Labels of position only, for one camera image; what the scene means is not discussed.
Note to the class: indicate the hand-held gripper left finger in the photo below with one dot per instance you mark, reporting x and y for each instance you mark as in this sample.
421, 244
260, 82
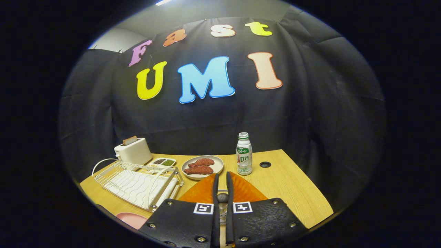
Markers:
182, 224

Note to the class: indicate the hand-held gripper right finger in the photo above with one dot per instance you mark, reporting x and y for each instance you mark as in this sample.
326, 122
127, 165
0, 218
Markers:
262, 224

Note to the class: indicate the pink plate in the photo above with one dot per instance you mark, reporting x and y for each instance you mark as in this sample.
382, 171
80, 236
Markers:
132, 219

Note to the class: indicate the beige plate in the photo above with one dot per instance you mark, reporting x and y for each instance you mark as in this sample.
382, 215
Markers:
217, 167

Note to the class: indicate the red meat patty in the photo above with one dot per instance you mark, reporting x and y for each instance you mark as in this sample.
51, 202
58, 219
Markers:
203, 161
200, 170

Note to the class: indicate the white divided bean tray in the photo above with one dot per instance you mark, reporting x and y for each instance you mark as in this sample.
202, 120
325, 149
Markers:
155, 164

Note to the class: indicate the white drink bottle green label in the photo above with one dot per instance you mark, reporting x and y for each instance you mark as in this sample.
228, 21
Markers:
244, 158

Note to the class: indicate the white toaster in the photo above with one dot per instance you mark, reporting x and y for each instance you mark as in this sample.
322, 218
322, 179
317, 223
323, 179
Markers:
134, 153

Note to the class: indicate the brown bread slice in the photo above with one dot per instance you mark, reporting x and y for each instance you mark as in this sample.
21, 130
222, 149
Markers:
130, 140

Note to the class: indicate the black backdrop cloth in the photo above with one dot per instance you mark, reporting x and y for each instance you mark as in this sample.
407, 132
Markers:
293, 120

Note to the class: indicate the ceiling light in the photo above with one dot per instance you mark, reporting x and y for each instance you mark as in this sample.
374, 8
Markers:
163, 2

